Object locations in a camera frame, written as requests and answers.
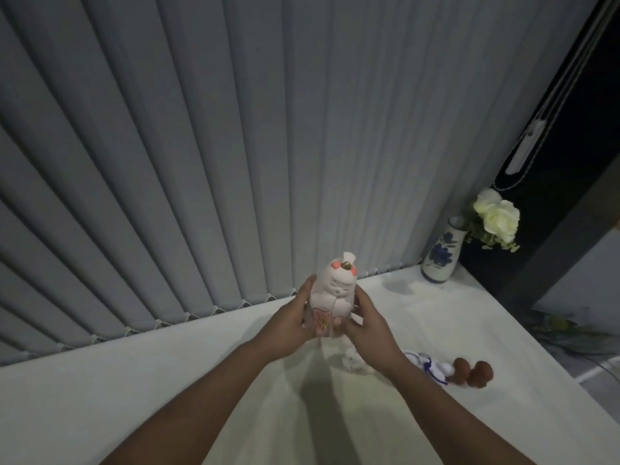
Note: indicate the small white figurine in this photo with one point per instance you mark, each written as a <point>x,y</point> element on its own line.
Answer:
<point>353,360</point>

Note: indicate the white doll with brown feet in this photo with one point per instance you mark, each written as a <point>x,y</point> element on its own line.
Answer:
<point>436,368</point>

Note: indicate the white vase with blue flower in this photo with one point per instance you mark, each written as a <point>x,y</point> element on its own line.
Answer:
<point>441,254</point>

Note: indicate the person's right thumb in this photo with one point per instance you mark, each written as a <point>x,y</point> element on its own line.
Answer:
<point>364,301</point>

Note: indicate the person's left forearm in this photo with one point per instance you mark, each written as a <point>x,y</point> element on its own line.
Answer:
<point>193,406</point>

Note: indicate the person's left thumb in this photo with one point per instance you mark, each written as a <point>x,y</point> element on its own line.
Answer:
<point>306,291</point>

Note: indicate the person's right forearm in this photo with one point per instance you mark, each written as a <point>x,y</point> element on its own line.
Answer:
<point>450,416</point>

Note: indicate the white cat figurine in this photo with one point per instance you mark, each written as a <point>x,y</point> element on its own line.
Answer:
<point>334,290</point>

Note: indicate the person's right hand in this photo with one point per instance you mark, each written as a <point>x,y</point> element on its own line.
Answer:
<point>373,338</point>

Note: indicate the grey vertical blinds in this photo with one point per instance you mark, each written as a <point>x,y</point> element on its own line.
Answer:
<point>218,154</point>

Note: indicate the white artificial flowers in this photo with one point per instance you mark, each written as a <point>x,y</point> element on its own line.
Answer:
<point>499,217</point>

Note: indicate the person's left hand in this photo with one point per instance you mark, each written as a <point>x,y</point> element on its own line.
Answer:
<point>283,329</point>

